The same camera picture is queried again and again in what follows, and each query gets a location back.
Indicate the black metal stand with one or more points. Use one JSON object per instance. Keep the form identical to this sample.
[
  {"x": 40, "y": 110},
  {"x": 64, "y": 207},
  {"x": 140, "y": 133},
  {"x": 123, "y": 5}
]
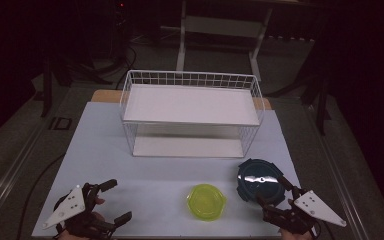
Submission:
[
  {"x": 320, "y": 110},
  {"x": 46, "y": 96}
]

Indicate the dark equipment with red light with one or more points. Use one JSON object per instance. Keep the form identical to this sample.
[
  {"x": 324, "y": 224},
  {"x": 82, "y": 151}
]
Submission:
[{"x": 120, "y": 20}]

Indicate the metal floor rail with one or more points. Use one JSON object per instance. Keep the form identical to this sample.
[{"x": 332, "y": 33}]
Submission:
[
  {"x": 10, "y": 170},
  {"x": 340, "y": 186}
]

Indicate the yellow-green round plastic container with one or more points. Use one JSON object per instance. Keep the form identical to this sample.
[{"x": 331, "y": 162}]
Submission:
[{"x": 206, "y": 201}]

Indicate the person's right hand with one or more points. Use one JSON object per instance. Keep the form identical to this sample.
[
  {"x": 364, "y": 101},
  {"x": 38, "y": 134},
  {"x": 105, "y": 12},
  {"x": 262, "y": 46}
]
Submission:
[{"x": 293, "y": 237}]

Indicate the white metal stand frame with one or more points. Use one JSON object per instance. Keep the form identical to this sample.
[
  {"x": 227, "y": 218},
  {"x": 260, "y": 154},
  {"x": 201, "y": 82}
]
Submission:
[{"x": 181, "y": 50}]

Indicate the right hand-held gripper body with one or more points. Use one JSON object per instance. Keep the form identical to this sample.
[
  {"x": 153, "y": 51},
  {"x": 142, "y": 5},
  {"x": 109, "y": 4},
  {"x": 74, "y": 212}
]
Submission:
[{"x": 316, "y": 206}]

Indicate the pale table cover sheet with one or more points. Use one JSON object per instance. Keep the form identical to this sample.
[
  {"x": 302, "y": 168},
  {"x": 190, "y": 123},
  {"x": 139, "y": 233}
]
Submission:
[{"x": 166, "y": 173}]

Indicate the black floor socket box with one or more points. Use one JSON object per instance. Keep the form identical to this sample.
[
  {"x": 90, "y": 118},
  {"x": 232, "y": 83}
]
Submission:
[{"x": 60, "y": 123}]

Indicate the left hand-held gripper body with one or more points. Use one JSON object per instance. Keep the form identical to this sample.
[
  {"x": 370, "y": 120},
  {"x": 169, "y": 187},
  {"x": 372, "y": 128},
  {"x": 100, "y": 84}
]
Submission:
[{"x": 68, "y": 205}]

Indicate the dark blue lidded glass container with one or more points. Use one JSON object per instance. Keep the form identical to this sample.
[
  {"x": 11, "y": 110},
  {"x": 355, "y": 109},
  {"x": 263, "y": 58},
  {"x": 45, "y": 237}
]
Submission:
[{"x": 256, "y": 171}]

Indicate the person's left hand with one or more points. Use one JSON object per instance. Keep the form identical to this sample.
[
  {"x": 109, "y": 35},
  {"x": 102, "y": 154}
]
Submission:
[{"x": 99, "y": 201}]

